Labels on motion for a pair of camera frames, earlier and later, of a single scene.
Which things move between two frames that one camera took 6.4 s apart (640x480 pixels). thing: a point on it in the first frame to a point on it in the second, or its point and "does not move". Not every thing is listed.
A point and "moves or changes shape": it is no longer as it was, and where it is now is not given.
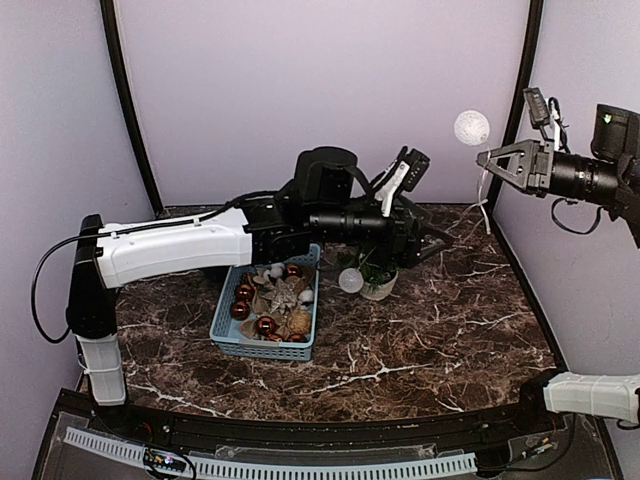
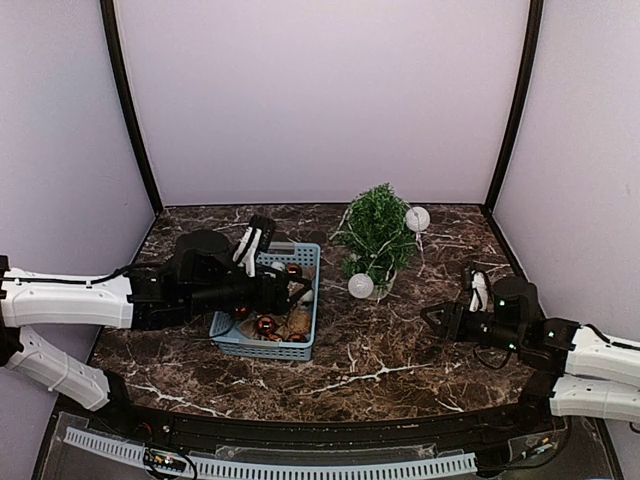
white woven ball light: [351, 280] to [360, 285]
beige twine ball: [299, 323] does not move
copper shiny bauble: [240, 310] does not move
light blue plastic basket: [269, 311] does not move
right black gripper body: [541, 180] to [468, 332]
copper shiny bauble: [265, 325] does not move
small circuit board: [164, 459] does not move
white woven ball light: [471, 127] moves or changes shape
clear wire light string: [481, 200] moves or changes shape
